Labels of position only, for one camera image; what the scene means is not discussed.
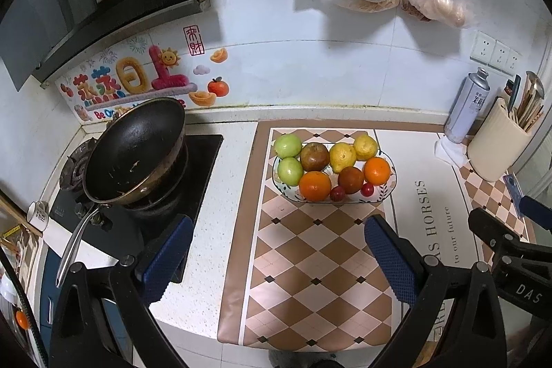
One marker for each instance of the red cherry tomato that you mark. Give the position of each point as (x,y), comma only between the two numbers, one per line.
(367,189)
(337,193)

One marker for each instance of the black frying pan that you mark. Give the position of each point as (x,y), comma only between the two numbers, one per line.
(129,148)

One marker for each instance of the metal spoon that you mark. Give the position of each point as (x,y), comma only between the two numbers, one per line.
(534,81)

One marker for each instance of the white cup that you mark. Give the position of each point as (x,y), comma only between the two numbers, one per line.
(38,217)

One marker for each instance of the checkered counter mat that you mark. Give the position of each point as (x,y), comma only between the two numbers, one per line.
(319,264)

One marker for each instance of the orange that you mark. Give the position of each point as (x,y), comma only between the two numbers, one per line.
(315,185)
(377,171)

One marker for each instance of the blue flat object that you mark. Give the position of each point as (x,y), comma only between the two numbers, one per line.
(513,189)

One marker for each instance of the yellow lemon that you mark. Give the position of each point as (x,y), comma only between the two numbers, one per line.
(365,147)
(343,156)

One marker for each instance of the black gas stove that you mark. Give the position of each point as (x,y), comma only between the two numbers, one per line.
(202,165)

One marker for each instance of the orange round object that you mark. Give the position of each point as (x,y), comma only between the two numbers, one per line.
(21,318)

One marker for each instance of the red apple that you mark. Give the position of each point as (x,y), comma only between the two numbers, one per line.
(315,156)
(350,179)

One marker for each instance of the green apple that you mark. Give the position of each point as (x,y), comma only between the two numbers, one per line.
(287,146)
(290,172)

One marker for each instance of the black range hood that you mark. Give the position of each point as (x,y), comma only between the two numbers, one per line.
(64,6)

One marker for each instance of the colourful wall sticker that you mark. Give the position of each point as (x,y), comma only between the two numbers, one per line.
(129,81)

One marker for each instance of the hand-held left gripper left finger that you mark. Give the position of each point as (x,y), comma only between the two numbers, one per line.
(168,260)

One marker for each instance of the silver spray can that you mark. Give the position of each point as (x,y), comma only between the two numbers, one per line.
(468,105)

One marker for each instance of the white tissue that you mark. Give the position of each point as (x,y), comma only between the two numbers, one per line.
(448,152)

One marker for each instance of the bundle of chopsticks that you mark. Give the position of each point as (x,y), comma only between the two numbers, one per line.
(529,113)

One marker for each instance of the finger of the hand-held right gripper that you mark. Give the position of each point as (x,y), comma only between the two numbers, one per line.
(537,210)
(487,228)

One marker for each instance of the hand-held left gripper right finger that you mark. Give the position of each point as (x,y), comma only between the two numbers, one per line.
(390,260)

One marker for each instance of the cream utensil holder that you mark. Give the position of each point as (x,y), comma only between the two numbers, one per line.
(491,148)

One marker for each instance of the white wall socket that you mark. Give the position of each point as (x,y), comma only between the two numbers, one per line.
(496,53)

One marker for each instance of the floral ceramic plate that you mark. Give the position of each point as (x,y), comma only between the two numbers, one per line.
(384,190)

